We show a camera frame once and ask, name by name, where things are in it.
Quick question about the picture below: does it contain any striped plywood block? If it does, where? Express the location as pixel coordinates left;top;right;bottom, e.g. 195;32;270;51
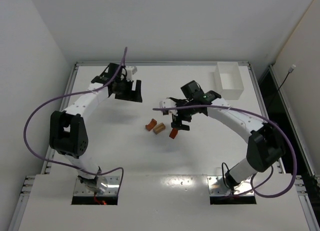
153;123;166;135

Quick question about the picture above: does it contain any reddish arch wood block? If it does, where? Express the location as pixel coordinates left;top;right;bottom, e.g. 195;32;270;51
145;118;158;132

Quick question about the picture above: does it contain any white perforated plastic box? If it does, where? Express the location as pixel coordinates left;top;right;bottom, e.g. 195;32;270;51
213;62;244;100

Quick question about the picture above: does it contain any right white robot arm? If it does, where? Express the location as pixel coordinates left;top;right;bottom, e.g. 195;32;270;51
162;80;286;190

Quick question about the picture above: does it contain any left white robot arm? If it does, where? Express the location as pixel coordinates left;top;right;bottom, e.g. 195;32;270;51
49;63;143;194

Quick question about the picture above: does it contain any dark red wedge block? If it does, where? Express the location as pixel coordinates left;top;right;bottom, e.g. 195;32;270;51
169;128;179;139

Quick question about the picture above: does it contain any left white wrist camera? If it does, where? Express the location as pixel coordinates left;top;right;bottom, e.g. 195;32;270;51
124;66;138;82

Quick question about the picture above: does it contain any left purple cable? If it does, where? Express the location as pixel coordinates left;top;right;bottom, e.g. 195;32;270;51
23;46;129;192

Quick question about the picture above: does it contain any purple cable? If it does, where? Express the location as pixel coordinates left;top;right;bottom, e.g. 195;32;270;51
152;104;298;199
23;46;129;192

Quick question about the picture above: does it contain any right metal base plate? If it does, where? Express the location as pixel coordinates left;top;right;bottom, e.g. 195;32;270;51
207;175;255;198

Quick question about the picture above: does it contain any metal base plate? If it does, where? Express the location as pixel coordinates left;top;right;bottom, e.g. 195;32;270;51
207;175;255;198
73;175;121;197

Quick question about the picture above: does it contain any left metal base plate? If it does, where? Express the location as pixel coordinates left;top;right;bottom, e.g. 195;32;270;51
73;175;121;197

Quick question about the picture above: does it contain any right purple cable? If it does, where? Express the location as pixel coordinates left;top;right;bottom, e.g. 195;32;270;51
152;104;298;199

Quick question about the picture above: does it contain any black cable with white plug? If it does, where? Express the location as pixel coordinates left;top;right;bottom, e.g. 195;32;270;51
264;64;297;112

